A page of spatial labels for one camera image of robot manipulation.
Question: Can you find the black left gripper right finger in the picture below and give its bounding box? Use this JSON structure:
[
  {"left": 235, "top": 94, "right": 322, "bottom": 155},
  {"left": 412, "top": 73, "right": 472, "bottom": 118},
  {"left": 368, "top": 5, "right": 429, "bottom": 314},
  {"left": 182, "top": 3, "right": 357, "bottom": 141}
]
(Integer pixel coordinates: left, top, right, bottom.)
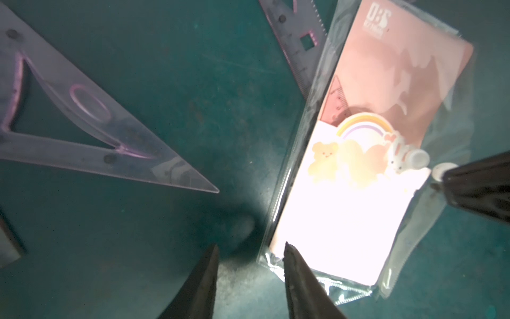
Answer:
[{"left": 283, "top": 243, "right": 345, "bottom": 319}]

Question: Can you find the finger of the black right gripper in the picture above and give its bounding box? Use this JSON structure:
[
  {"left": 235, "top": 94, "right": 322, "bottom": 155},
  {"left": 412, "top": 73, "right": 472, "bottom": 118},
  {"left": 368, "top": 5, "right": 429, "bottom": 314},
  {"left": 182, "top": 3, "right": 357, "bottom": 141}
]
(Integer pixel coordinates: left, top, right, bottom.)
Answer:
[{"left": 442, "top": 152, "right": 509, "bottom": 223}]

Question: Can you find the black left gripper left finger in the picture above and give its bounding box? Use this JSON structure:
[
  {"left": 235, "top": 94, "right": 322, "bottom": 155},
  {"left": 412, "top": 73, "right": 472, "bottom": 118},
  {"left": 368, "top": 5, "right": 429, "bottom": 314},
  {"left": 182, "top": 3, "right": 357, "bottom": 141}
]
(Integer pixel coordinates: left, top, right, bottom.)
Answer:
[{"left": 159, "top": 244, "right": 220, "bottom": 319}]

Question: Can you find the small pink ruler set pouch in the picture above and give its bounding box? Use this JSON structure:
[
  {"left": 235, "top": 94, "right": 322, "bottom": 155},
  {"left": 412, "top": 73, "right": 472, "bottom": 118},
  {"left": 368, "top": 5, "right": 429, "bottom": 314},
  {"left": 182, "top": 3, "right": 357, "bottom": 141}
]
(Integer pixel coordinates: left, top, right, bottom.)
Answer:
[{"left": 258, "top": 1, "right": 476, "bottom": 305}]

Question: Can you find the pink large set square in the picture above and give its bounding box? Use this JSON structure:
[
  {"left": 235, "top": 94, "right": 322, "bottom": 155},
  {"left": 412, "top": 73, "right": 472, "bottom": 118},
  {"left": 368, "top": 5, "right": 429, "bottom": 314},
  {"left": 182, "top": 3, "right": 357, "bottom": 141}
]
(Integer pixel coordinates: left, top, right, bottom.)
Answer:
[{"left": 1, "top": 5, "right": 218, "bottom": 194}]

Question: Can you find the pink protractor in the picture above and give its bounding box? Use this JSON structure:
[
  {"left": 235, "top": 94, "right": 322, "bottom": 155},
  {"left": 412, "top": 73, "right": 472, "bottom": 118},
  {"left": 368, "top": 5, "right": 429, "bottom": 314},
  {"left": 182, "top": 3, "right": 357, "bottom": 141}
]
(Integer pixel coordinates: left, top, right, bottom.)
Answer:
[{"left": 0, "top": 217, "right": 23, "bottom": 268}]

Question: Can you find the purple straight ruler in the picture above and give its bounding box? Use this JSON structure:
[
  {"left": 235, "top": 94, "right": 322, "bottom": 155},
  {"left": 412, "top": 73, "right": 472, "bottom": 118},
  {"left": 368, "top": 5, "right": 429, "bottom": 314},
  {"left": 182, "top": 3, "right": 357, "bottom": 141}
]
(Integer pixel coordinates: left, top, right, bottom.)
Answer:
[{"left": 259, "top": 0, "right": 328, "bottom": 99}]

